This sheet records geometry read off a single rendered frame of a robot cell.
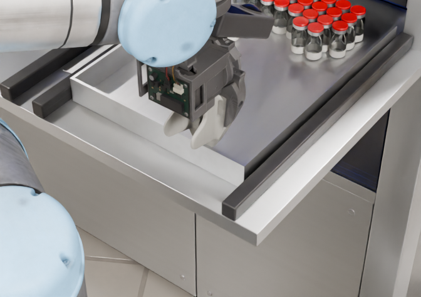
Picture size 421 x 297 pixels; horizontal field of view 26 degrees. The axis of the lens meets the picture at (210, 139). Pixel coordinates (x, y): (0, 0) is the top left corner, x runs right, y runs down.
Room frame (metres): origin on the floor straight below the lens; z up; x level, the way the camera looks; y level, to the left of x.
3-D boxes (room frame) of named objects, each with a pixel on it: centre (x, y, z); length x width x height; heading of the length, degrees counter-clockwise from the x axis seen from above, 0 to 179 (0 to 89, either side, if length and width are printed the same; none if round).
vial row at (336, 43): (1.02, -0.10, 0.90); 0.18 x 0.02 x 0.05; 53
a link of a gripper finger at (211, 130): (0.74, 0.00, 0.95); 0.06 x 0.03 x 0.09; 143
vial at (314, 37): (0.97, -0.13, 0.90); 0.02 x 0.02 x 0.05
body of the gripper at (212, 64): (0.75, 0.02, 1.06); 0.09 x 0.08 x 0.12; 143
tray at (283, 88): (0.94, -0.04, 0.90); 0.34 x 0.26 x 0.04; 143
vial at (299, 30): (0.99, -0.12, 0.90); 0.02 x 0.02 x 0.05
